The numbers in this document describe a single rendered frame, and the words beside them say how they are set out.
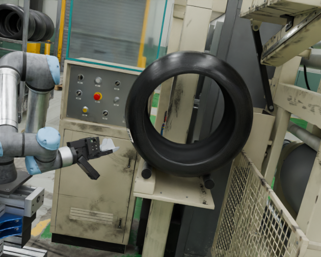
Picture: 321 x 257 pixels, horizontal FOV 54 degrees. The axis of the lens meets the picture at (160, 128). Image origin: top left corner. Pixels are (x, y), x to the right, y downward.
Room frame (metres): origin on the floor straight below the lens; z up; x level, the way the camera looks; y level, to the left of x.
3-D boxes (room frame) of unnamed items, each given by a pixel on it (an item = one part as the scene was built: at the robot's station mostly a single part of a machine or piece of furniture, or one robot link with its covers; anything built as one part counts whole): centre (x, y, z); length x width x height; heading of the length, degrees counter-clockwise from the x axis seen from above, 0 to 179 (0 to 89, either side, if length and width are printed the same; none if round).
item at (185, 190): (1.46, -0.11, 0.80); 0.37 x 0.36 x 0.02; 91
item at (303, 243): (1.23, -0.44, 0.65); 0.90 x 0.02 x 0.70; 1
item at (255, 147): (1.69, -0.49, 1.05); 0.20 x 0.15 x 0.30; 1
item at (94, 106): (2.10, 0.37, 0.63); 0.56 x 0.41 x 1.27; 91
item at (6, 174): (1.37, 0.72, 0.77); 0.15 x 0.15 x 0.10
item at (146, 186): (1.46, 0.03, 0.83); 0.36 x 0.09 x 0.06; 1
